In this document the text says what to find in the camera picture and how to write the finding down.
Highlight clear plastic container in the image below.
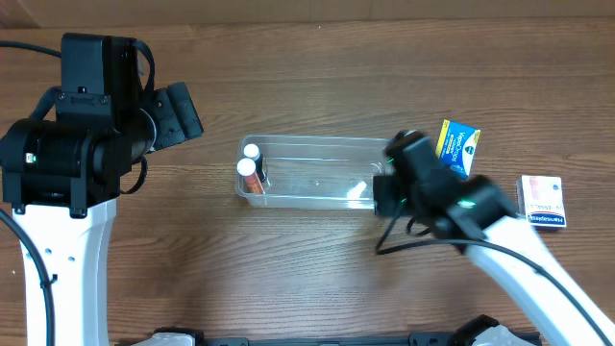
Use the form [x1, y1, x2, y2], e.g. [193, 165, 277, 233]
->
[234, 135, 392, 210]

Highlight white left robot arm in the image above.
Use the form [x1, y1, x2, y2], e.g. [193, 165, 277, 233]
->
[1, 82, 203, 345]

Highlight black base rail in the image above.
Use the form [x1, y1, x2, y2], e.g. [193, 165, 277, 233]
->
[158, 328, 544, 346]

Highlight orange tube white cap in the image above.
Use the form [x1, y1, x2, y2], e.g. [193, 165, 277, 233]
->
[236, 158, 264, 194]

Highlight black tube white cap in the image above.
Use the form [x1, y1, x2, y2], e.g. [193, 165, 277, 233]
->
[243, 143, 267, 183]

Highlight blue yellow medicine box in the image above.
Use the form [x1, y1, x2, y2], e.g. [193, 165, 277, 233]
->
[435, 119, 480, 179]

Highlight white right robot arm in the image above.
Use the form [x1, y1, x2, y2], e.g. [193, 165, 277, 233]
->
[373, 172, 614, 345]

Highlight white blue plaster box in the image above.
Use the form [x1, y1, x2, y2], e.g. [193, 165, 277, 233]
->
[516, 175, 567, 232]

